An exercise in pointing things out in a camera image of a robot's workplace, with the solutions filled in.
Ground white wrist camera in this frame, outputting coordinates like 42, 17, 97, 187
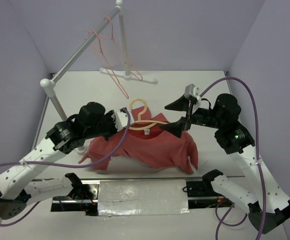
184, 83, 201, 107
114, 107, 134, 132

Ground pink wire hanger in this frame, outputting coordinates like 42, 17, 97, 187
104, 15, 144, 82
89, 30, 129, 99

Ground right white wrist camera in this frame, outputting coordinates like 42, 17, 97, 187
184, 83, 201, 107

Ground white garment rack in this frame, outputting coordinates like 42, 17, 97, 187
39, 0, 158, 157

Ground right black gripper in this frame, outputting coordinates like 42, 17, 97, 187
159, 92, 223, 138

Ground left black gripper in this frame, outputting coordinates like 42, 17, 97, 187
85, 109, 123, 141

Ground red t shirt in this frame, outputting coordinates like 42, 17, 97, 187
78, 113, 198, 174

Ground purple cable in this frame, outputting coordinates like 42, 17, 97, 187
199, 76, 267, 240
0, 107, 131, 227

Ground silver foil tape panel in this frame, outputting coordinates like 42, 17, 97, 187
98, 179, 189, 217

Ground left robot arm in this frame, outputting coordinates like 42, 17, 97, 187
0, 102, 132, 220

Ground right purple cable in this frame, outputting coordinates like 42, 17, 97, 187
199, 76, 267, 240

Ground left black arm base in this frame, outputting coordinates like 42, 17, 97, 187
51, 173, 100, 217

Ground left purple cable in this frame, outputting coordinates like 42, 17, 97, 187
0, 107, 131, 227

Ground pink wire hanger far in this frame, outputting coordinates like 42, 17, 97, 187
104, 15, 144, 82

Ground pink wire hanger near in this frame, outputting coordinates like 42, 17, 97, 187
89, 30, 129, 99

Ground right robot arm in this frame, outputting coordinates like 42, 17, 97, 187
161, 93, 290, 234

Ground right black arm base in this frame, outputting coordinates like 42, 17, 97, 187
182, 169, 223, 198

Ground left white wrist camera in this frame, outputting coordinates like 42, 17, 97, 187
114, 107, 134, 132

